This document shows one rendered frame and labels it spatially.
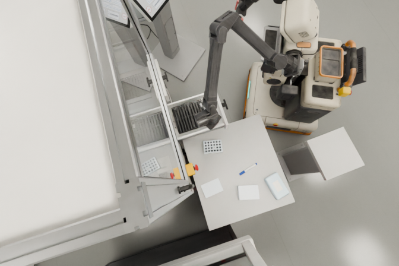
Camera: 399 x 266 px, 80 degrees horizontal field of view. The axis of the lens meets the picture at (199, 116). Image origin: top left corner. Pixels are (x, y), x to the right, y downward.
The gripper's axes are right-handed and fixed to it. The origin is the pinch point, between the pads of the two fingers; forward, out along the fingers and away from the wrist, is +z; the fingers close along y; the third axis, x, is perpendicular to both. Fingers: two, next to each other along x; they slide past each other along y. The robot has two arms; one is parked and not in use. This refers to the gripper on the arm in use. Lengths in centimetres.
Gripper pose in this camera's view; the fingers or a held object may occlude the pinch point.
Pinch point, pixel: (211, 124)
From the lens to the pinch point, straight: 146.2
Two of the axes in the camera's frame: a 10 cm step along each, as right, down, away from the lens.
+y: -6.5, 7.2, -2.3
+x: 7.6, 6.2, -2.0
